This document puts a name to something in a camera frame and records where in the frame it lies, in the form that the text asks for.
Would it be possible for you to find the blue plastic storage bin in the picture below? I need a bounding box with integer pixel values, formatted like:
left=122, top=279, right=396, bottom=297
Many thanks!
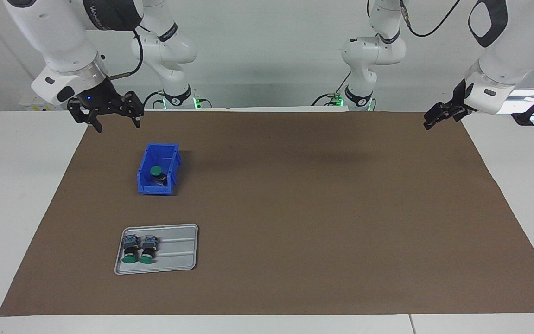
left=137, top=143, right=182, bottom=196

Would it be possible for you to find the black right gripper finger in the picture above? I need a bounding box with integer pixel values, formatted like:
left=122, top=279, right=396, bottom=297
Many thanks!
left=121, top=91, right=145, bottom=129
left=67, top=100, right=103, bottom=134

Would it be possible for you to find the brown table mat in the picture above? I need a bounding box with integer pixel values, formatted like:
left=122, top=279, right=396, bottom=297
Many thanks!
left=0, top=110, right=534, bottom=317

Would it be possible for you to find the silver metal tray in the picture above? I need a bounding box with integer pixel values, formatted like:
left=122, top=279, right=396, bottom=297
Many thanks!
left=114, top=224, right=199, bottom=276

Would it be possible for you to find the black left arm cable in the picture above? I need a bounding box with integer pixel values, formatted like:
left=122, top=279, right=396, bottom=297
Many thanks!
left=399, top=0, right=464, bottom=39

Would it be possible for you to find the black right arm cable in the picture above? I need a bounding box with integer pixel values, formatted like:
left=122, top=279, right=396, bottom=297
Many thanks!
left=107, top=28, right=145, bottom=82

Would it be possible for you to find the black base cable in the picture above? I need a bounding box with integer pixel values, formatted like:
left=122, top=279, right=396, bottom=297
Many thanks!
left=311, top=70, right=352, bottom=107
left=142, top=90, right=165, bottom=110

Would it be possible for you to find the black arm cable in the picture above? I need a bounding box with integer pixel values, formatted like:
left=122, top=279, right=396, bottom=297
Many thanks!
left=107, top=28, right=145, bottom=82
left=399, top=0, right=464, bottom=39

